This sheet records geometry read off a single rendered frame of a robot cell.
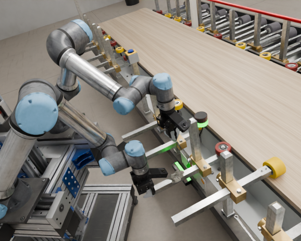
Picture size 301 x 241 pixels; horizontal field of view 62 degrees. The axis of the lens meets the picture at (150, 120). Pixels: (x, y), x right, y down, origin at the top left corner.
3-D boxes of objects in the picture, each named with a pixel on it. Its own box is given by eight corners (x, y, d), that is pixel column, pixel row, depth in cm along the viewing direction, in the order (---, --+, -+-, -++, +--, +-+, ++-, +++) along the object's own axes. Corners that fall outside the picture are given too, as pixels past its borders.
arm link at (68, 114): (12, 82, 92) (101, 149, 122) (10, 96, 83) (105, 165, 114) (36, 61, 91) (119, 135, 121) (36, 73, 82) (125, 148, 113)
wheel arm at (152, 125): (124, 143, 165) (123, 138, 162) (123, 140, 167) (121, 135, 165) (182, 116, 173) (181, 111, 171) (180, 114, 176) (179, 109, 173)
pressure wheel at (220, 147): (221, 169, 131) (221, 154, 124) (212, 159, 138) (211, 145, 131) (234, 162, 133) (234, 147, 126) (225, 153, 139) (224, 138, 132)
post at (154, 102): (161, 137, 181) (147, 80, 152) (159, 135, 184) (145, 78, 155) (166, 136, 182) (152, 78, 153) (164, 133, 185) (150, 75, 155)
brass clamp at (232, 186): (234, 205, 101) (234, 198, 98) (215, 181, 112) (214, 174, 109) (247, 198, 103) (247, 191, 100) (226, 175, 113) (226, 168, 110)
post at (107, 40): (120, 84, 259) (105, 39, 229) (118, 82, 261) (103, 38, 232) (123, 82, 259) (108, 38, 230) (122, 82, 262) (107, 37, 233)
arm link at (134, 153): (120, 143, 106) (138, 136, 107) (126, 161, 112) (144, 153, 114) (125, 155, 100) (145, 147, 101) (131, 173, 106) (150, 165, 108)
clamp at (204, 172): (203, 178, 127) (202, 171, 124) (189, 160, 137) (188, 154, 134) (212, 172, 128) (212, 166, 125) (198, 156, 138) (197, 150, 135)
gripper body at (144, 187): (134, 185, 122) (127, 168, 115) (149, 177, 124) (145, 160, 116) (139, 196, 116) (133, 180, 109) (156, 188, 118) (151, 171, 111)
